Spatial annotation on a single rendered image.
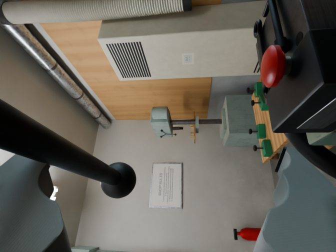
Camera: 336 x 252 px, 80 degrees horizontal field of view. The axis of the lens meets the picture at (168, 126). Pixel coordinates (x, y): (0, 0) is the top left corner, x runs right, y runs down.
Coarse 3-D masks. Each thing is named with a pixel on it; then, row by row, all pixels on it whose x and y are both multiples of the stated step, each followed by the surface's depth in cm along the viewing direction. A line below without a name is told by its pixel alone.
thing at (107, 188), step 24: (0, 120) 6; (24, 120) 7; (0, 144) 6; (24, 144) 7; (48, 144) 8; (72, 144) 10; (72, 168) 11; (96, 168) 13; (120, 168) 19; (120, 192) 19
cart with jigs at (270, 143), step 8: (248, 88) 162; (256, 88) 160; (256, 96) 164; (256, 104) 177; (264, 104) 146; (256, 112) 177; (264, 112) 157; (256, 120) 177; (264, 120) 157; (256, 128) 161; (264, 128) 155; (264, 136) 154; (272, 136) 142; (280, 136) 129; (264, 144) 145; (272, 144) 142; (280, 144) 129; (264, 152) 144; (272, 152) 141; (264, 160) 159
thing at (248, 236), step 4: (244, 228) 248; (248, 228) 246; (252, 228) 246; (256, 228) 246; (260, 228) 246; (236, 232) 246; (240, 232) 246; (244, 232) 243; (248, 232) 242; (252, 232) 241; (256, 232) 241; (236, 236) 245; (244, 236) 242; (248, 236) 240; (252, 236) 240; (256, 236) 239
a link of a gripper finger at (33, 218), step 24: (0, 168) 8; (24, 168) 8; (48, 168) 11; (0, 192) 7; (24, 192) 7; (48, 192) 9; (0, 216) 6; (24, 216) 6; (48, 216) 6; (0, 240) 6; (24, 240) 6; (48, 240) 6
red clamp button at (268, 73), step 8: (272, 48) 14; (280, 48) 14; (264, 56) 15; (272, 56) 14; (280, 56) 13; (264, 64) 15; (272, 64) 14; (280, 64) 13; (264, 72) 15; (272, 72) 14; (280, 72) 14; (264, 80) 15; (272, 80) 14
